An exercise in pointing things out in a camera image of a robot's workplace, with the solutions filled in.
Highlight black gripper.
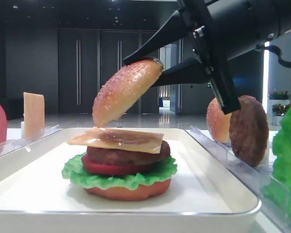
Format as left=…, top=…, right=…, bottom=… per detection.
left=123, top=0, right=240, bottom=114

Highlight sesame top bun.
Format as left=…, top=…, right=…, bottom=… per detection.
left=92, top=58, right=163, bottom=127

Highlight sesame bun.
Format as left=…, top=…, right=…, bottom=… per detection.
left=92, top=58, right=163, bottom=127
left=206, top=98, right=231, bottom=143

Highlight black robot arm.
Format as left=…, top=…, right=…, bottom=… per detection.
left=124, top=0, right=291, bottom=114

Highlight orange cheese slice on burger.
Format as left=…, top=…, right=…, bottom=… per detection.
left=67, top=127, right=164, bottom=154

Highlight standing brown meat patty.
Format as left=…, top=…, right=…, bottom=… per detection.
left=229, top=95, right=269, bottom=167

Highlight brown meat patty on burger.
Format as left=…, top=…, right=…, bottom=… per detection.
left=86, top=141, right=171, bottom=166

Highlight red tomato slice on burger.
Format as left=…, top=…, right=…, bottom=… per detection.
left=81, top=154, right=154, bottom=176

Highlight standing orange cheese slice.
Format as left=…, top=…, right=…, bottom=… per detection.
left=23, top=92, right=45, bottom=138

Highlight green lettuce leaf on burger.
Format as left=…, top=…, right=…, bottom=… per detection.
left=61, top=154, right=177, bottom=190

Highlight standing green lettuce leaf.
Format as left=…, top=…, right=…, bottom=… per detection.
left=263, top=107, right=291, bottom=220

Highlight standing sesame bun right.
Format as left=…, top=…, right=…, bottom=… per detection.
left=206, top=98, right=231, bottom=143

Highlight potted flower plants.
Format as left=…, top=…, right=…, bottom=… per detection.
left=267, top=89, right=291, bottom=126

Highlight bottom bun under burger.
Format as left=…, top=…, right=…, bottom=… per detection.
left=85, top=179, right=171, bottom=201

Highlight white rectangular metal tray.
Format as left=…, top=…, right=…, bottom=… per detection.
left=0, top=128, right=261, bottom=233

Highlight black cable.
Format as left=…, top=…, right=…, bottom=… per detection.
left=254, top=45, right=291, bottom=69

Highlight long clear rail right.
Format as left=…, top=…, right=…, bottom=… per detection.
left=188, top=126, right=291, bottom=233

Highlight long clear rail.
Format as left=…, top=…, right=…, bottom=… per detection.
left=0, top=125, right=61, bottom=157
left=188, top=126, right=291, bottom=233

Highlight long clear rail left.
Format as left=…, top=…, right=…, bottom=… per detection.
left=0, top=125, right=61, bottom=157

